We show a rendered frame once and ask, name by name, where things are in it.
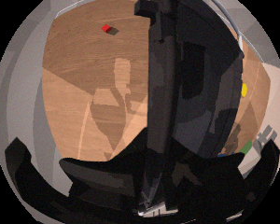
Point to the yellow disc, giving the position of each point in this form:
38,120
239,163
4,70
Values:
244,89

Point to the green rectangular block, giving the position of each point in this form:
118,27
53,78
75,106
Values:
247,147

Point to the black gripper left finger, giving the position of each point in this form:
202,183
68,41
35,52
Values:
123,174

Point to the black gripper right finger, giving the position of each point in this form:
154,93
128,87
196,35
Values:
185,171

